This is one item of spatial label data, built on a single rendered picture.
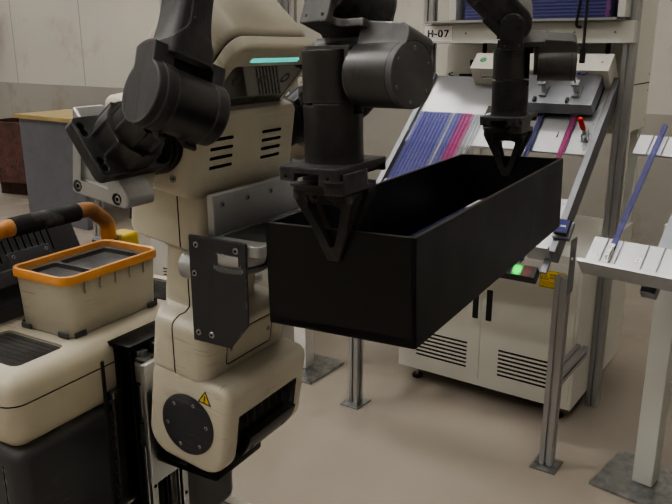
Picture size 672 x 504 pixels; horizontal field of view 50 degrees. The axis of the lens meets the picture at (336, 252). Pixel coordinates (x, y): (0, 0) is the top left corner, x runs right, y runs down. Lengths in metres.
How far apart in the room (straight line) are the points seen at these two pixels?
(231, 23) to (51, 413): 0.68
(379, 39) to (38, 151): 5.36
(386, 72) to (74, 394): 0.87
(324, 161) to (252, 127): 0.45
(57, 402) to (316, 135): 0.76
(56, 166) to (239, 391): 4.72
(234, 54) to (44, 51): 7.65
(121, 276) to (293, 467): 1.22
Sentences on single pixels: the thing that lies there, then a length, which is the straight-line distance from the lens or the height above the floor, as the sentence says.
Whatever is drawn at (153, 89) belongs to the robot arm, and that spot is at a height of 1.26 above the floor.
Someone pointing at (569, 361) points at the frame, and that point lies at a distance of 2.49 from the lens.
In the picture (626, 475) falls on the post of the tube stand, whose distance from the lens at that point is 2.54.
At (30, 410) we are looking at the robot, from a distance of 1.26.
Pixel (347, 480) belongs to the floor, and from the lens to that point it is 2.37.
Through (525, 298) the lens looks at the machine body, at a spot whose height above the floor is 0.44.
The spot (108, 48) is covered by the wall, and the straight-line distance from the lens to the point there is 7.75.
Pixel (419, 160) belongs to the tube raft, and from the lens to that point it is 2.59.
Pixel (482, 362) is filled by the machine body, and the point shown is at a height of 0.16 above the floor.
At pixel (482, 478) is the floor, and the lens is 2.42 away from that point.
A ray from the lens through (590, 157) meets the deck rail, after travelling 2.43.
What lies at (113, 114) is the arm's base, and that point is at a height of 1.22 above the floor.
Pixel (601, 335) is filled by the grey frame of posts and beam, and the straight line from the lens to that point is 2.82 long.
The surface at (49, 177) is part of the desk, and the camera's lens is 5.87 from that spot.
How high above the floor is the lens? 1.30
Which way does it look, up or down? 16 degrees down
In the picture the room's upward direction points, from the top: straight up
